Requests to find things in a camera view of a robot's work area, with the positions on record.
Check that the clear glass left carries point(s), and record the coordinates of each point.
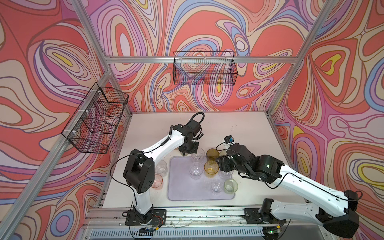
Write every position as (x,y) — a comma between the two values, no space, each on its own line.
(161,168)

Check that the small green glass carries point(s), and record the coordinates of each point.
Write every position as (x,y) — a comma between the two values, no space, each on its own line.
(223,153)

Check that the olive amber textured cup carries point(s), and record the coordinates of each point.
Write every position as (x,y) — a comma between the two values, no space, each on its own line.
(212,154)

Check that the clear tumbler back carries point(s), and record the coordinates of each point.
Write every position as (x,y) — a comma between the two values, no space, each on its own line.
(196,170)

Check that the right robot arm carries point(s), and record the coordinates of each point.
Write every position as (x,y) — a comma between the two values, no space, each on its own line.
(334,210)

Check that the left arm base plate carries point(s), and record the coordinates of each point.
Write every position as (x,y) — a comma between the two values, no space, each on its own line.
(154,217)

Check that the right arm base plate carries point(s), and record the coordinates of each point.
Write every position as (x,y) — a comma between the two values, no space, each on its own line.
(258,216)

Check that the lavender plastic tray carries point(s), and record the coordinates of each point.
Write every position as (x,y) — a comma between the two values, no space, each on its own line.
(181,187)

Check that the pale green textured cup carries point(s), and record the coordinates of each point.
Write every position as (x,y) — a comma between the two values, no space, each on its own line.
(230,186)

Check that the pink cup front left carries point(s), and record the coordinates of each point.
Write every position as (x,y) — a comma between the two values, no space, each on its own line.
(158,182)

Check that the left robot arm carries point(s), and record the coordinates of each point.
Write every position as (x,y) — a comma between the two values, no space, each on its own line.
(139,172)

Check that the black wire basket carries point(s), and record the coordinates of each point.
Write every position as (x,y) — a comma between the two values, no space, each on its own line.
(100,114)
(204,68)

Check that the small clear glass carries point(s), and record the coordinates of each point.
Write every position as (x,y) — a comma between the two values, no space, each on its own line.
(217,187)

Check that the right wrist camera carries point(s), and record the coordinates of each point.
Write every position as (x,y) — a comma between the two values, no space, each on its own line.
(229,139)

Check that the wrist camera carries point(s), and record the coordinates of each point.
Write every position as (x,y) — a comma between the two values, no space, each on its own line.
(194,126)
(229,139)

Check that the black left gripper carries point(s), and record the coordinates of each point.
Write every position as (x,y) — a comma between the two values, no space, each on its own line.
(196,144)

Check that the black wire basket left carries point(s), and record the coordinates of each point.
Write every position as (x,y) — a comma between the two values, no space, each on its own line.
(100,114)

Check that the yellow smooth cup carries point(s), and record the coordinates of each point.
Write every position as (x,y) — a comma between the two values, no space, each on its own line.
(211,168)

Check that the clear faceted glass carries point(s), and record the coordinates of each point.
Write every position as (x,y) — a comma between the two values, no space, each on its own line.
(225,175)
(199,156)

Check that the black wire basket back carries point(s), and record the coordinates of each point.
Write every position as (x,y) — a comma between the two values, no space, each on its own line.
(204,68)

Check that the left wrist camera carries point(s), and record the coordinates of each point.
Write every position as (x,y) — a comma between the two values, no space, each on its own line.
(194,126)

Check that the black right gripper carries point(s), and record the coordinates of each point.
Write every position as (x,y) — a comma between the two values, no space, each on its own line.
(223,163)

